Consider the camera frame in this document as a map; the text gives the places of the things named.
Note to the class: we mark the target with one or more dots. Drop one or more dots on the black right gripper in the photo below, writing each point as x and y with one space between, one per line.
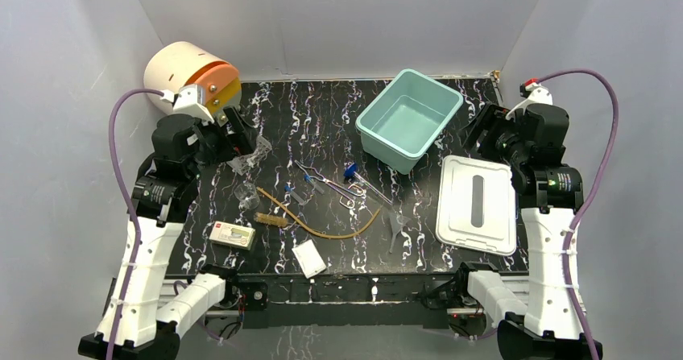
491 118

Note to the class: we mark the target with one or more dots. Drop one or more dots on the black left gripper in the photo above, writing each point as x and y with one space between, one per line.
233 128

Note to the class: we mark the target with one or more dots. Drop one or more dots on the mint green plastic bin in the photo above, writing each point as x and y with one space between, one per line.
404 120

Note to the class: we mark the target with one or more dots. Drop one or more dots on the amber rubber tube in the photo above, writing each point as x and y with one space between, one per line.
313 232

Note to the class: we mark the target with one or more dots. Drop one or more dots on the clear plastic funnel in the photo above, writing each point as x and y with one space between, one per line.
397 223

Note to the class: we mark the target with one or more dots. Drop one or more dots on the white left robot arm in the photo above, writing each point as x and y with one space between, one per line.
135 325

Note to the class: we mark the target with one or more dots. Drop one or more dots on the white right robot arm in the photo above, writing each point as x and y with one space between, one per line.
520 173

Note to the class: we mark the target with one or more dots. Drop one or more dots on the clear glass beaker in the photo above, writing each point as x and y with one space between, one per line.
247 195

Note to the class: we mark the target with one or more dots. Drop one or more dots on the white plastic bin lid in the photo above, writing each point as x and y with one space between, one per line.
476 206

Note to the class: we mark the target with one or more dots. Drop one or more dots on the blue capped tube left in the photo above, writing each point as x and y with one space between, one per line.
294 195

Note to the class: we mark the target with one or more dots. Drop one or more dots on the white orange cylinder drum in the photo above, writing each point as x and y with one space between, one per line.
193 82

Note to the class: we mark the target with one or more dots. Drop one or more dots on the white red slide box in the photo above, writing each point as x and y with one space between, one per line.
227 234

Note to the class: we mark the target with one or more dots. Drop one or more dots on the blue capped tube middle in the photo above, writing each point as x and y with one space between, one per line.
314 184

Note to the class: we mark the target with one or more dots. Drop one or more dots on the white paper packet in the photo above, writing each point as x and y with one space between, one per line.
310 261

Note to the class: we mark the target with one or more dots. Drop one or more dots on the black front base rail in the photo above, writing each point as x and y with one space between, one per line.
433 301

